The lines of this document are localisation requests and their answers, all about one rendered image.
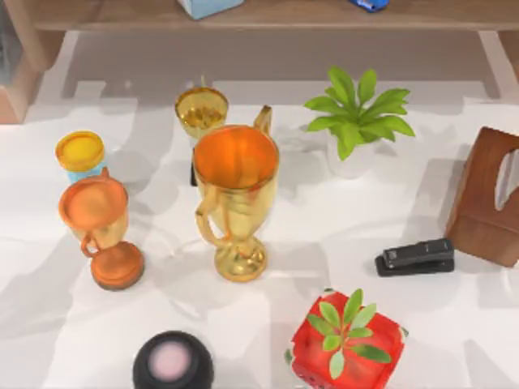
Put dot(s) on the small gold trophy black base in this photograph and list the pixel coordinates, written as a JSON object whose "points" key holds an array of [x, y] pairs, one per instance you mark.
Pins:
{"points": [[200, 109]]}

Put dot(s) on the large gold trophy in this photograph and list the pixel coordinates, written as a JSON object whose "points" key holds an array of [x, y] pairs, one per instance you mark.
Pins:
{"points": [[235, 210]]}

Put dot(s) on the blue object on shelf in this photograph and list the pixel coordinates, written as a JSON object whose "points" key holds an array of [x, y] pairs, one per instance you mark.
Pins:
{"points": [[369, 3]]}

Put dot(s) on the wooden shelf unit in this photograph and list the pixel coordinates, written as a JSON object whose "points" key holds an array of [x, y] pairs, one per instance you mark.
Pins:
{"points": [[121, 16]]}

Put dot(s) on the bronze trophy round base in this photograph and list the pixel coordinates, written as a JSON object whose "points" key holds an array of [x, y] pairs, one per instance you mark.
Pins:
{"points": [[95, 210]]}

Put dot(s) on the brown wooden tissue box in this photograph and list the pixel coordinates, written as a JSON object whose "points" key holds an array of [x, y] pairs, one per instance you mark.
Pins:
{"points": [[482, 210]]}

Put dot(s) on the black stapler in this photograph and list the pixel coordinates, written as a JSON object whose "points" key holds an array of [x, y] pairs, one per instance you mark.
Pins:
{"points": [[417, 257]]}

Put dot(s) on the green plant in white pot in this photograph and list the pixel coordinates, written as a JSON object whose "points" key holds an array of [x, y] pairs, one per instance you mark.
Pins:
{"points": [[357, 117]]}

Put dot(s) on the yellow lidded blue can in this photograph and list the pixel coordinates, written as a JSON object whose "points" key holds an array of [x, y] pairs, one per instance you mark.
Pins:
{"points": [[80, 152]]}

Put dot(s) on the light blue box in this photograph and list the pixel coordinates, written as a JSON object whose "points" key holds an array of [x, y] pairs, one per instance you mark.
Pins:
{"points": [[207, 6]]}

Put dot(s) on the plant in red square pot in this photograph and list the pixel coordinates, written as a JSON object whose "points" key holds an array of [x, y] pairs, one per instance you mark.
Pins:
{"points": [[348, 344]]}

